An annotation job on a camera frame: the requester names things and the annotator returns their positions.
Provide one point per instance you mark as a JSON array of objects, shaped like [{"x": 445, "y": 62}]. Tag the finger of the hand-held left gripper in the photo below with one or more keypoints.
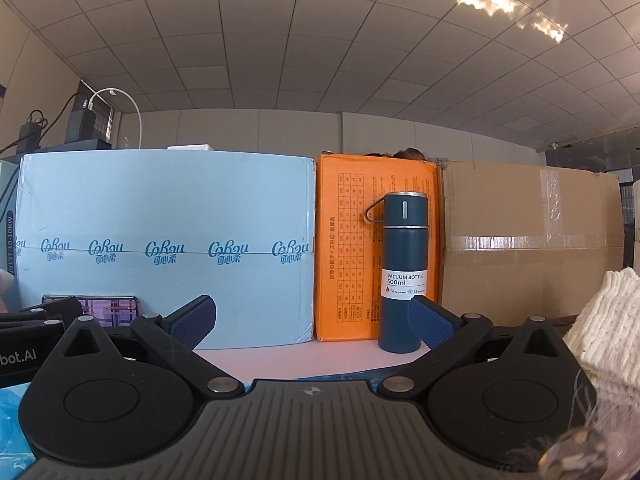
[{"x": 57, "y": 306}]

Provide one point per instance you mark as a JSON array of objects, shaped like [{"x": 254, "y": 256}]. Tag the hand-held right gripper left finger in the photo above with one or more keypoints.
[{"x": 192, "y": 322}]

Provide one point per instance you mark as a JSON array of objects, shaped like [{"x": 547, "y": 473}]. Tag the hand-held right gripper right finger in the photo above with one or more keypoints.
[{"x": 431, "y": 325}]

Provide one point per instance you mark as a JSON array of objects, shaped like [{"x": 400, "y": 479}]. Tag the smartphone with lit screen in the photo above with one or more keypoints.
[{"x": 110, "y": 310}]

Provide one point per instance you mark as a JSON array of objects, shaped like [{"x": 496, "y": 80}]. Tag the dark blue vacuum bottle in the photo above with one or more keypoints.
[{"x": 402, "y": 250}]

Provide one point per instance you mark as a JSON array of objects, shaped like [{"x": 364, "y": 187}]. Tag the orange cardboard box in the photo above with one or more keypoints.
[{"x": 345, "y": 260}]

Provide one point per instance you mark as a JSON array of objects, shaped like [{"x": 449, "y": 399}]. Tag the light blue carton with label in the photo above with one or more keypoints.
[{"x": 6, "y": 210}]

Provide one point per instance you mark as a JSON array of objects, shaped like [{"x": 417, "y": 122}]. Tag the brown cardboard box with tape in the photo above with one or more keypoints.
[{"x": 525, "y": 260}]

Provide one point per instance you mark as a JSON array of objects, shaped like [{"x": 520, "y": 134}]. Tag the large light blue carton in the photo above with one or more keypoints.
[{"x": 165, "y": 210}]

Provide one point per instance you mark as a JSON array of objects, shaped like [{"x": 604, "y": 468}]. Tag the small black power adapter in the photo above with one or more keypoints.
[{"x": 31, "y": 135}]

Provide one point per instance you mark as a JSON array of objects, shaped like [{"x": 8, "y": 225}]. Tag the white power brick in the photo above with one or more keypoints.
[{"x": 190, "y": 148}]

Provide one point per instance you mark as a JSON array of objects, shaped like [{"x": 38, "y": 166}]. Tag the grey fur tuft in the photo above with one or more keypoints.
[{"x": 565, "y": 440}]

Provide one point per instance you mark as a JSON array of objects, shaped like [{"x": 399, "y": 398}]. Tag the cream knit sweater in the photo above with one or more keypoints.
[{"x": 610, "y": 320}]

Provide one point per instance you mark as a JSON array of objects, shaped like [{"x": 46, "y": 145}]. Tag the large black power adapter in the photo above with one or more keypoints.
[{"x": 85, "y": 120}]

